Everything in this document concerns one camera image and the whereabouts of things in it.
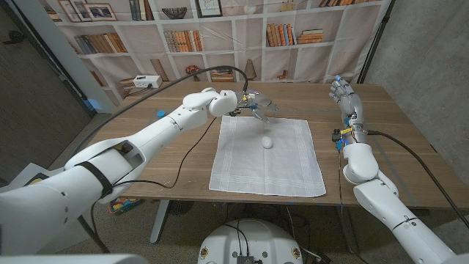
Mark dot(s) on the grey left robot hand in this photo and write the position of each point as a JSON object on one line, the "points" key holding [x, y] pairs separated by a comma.
{"points": [[256, 99]]}

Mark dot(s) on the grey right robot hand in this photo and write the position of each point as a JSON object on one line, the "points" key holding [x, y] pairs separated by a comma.
{"points": [[350, 104]]}

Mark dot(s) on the small white cup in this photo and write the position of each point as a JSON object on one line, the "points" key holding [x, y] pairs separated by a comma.
{"points": [[267, 142]]}

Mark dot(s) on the white cloth napkin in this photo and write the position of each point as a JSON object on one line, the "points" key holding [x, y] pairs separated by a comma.
{"points": [[256, 172]]}

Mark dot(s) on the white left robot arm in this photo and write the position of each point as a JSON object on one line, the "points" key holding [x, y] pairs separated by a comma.
{"points": [[165, 124]]}

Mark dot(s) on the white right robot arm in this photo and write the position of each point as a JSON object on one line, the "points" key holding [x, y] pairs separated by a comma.
{"points": [[361, 161]]}

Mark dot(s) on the printed bookshelf backdrop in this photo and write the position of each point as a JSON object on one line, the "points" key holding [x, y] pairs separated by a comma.
{"points": [[315, 62]]}

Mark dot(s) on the black backdrop stand pole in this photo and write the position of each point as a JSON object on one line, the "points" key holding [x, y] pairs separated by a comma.
{"points": [[377, 40]]}

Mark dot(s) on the blue cylinder block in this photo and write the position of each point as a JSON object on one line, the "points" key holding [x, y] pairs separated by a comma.
{"points": [[161, 114]]}

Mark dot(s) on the white box on table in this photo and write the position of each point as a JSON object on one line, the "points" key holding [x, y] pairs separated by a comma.
{"points": [[147, 81]]}

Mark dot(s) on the grey table leg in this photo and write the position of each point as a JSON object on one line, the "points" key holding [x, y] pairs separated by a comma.
{"points": [[346, 227], [160, 220]]}

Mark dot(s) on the dark round floor object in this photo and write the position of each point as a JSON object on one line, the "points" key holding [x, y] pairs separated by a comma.
{"points": [[180, 207]]}

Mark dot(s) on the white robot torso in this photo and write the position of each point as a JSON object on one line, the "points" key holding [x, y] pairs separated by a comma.
{"points": [[249, 238]]}

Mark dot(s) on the yellow black rounded object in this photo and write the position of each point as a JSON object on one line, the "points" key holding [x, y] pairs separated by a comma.
{"points": [[34, 180]]}

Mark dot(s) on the white floor sheet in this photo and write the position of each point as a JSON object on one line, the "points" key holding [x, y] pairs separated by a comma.
{"points": [[22, 172]]}

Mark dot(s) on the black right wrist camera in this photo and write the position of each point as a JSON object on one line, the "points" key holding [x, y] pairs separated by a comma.
{"points": [[336, 135]]}

